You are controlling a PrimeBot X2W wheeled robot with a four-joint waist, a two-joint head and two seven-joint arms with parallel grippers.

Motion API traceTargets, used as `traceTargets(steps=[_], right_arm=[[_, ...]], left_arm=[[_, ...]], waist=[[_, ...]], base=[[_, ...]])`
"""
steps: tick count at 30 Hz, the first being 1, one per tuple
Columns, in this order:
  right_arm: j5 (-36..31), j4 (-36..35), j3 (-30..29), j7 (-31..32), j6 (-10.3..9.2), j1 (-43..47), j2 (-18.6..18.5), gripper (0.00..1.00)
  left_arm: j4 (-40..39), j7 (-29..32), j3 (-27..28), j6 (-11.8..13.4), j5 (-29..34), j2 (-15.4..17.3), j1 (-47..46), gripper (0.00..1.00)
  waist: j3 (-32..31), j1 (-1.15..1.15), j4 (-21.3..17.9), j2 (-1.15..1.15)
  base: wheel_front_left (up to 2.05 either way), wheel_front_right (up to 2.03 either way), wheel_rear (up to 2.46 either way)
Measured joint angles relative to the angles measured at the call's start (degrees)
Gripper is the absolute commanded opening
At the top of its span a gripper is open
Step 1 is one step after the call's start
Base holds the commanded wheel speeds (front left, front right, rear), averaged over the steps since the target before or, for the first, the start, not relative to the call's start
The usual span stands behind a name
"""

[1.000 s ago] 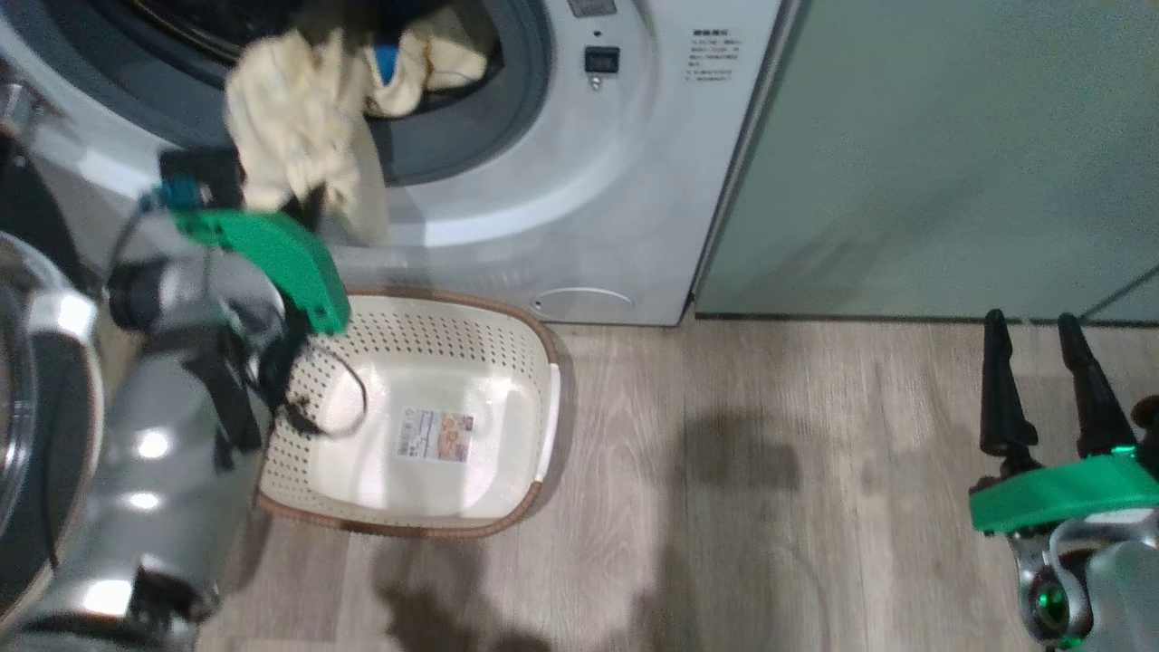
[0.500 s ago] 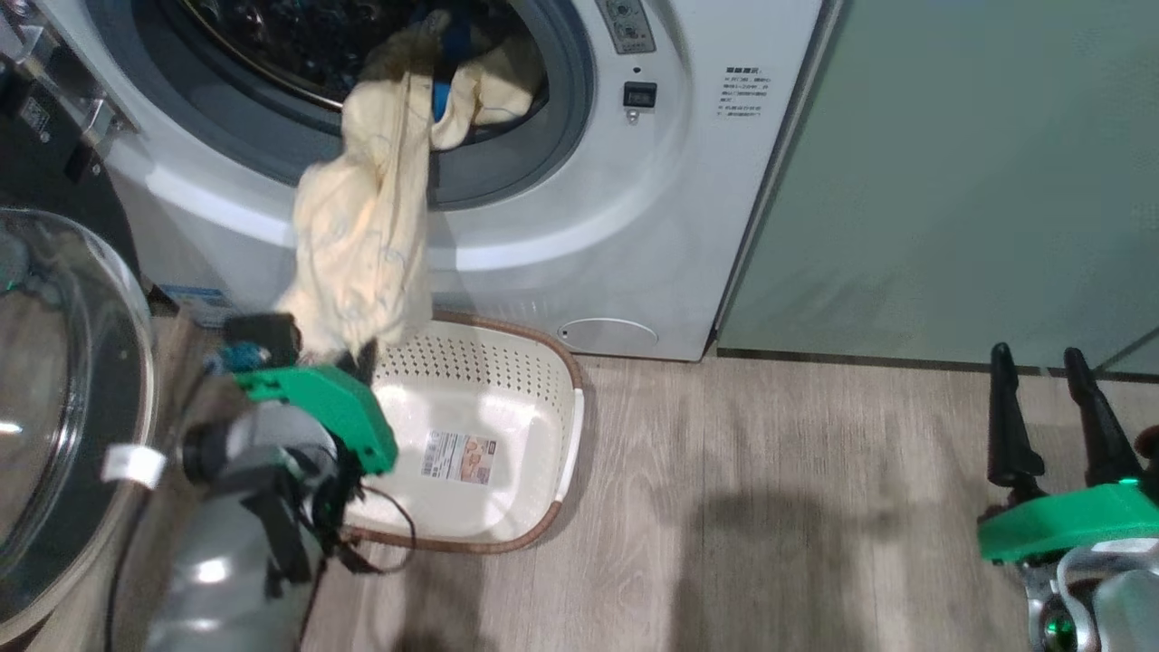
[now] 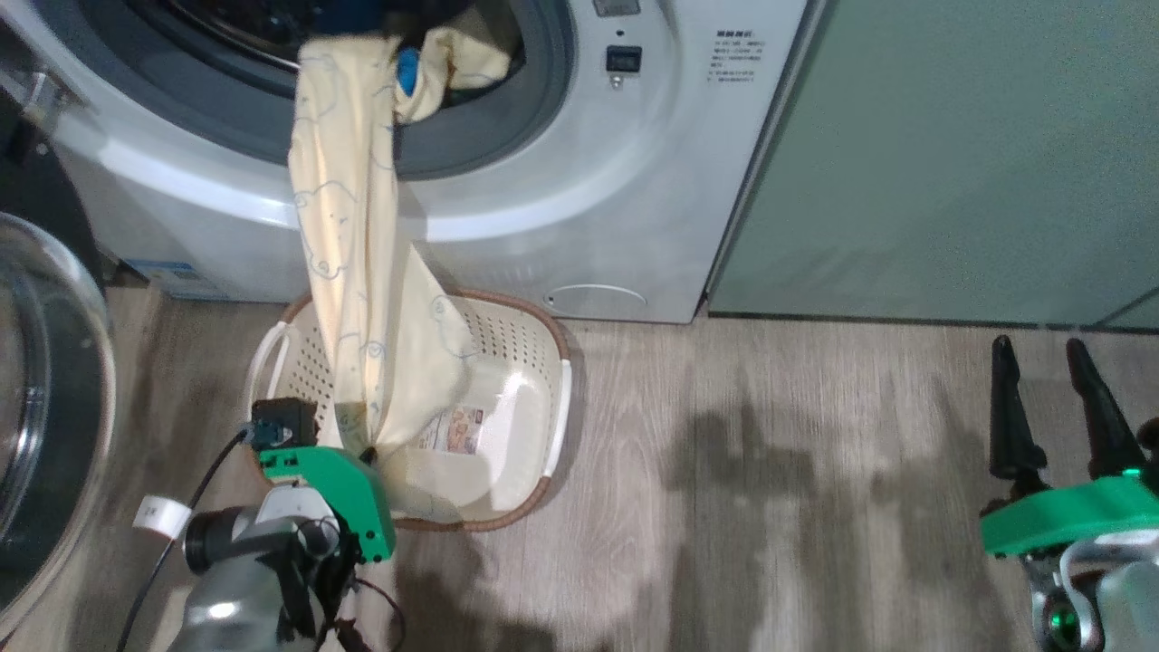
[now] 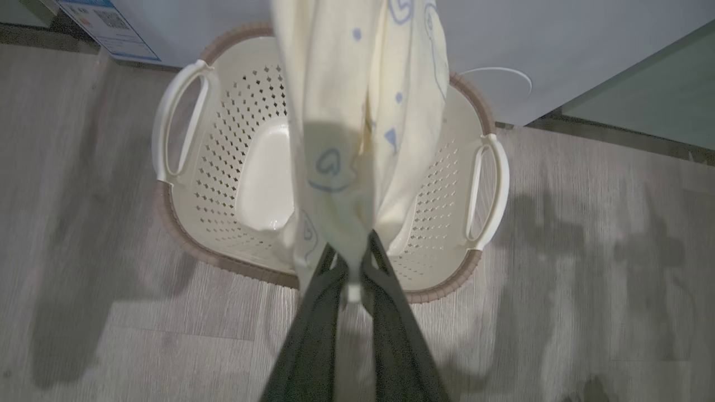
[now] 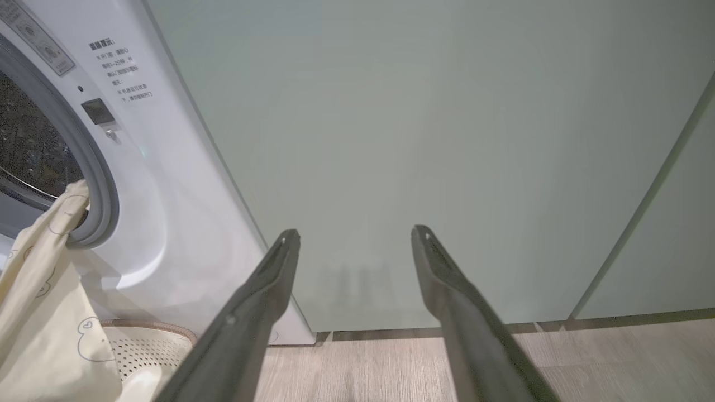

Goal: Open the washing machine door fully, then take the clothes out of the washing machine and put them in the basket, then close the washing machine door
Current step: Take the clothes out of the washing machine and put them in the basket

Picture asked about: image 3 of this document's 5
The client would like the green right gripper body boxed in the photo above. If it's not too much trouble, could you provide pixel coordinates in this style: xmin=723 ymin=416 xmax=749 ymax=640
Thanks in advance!
xmin=981 ymin=475 xmax=1159 ymax=558

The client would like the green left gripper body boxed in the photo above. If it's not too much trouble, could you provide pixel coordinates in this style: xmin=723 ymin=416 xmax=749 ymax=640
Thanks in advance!
xmin=258 ymin=446 xmax=397 ymax=562

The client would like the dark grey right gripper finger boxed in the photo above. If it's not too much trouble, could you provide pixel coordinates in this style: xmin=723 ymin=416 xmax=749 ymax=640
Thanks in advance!
xmin=1066 ymin=338 xmax=1147 ymax=479
xmin=989 ymin=335 xmax=1049 ymax=481

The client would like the pale yellow bear-print garment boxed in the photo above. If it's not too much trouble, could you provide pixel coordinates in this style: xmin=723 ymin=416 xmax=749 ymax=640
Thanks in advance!
xmin=288 ymin=25 xmax=513 ymax=526

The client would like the round dark washing machine door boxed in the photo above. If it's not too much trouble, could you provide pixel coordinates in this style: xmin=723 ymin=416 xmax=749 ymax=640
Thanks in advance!
xmin=0 ymin=213 xmax=117 ymax=640

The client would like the printed basket sticker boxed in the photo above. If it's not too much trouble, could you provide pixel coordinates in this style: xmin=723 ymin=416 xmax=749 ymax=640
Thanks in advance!
xmin=444 ymin=406 xmax=485 ymax=455

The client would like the cream perforated laundry basket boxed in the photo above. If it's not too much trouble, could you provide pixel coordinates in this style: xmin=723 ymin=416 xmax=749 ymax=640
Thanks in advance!
xmin=244 ymin=288 xmax=573 ymax=533

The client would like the white front-load washing machine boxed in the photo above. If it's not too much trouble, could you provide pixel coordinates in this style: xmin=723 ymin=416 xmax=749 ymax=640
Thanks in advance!
xmin=0 ymin=0 xmax=812 ymax=325

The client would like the narrow sage green cabinet panel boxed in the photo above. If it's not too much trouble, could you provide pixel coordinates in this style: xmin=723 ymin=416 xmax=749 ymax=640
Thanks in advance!
xmin=1100 ymin=292 xmax=1159 ymax=331

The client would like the blue energy label sticker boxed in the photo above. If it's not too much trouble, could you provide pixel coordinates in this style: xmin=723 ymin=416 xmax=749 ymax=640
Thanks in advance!
xmin=122 ymin=261 xmax=220 ymax=301

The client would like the small printed warning label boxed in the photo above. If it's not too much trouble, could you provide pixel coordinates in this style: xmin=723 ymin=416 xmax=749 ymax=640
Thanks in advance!
xmin=711 ymin=29 xmax=769 ymax=84

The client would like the black camera cable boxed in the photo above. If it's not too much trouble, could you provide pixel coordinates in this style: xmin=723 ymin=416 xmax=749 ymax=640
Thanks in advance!
xmin=116 ymin=426 xmax=259 ymax=652

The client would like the white cable tag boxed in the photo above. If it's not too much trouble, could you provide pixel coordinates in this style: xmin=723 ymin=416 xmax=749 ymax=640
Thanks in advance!
xmin=133 ymin=494 xmax=191 ymax=537

